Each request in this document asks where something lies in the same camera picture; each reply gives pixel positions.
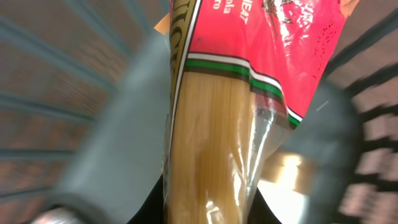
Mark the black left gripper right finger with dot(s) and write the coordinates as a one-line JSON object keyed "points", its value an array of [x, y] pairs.
{"points": [[260, 213]]}

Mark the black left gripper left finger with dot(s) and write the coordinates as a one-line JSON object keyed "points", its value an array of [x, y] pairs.
{"points": [[152, 210]]}

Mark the red spaghetti packet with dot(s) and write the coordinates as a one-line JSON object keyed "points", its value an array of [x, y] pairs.
{"points": [[243, 74]]}

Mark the grey plastic shopping basket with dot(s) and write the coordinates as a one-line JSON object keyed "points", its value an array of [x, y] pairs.
{"points": [[85, 100]]}

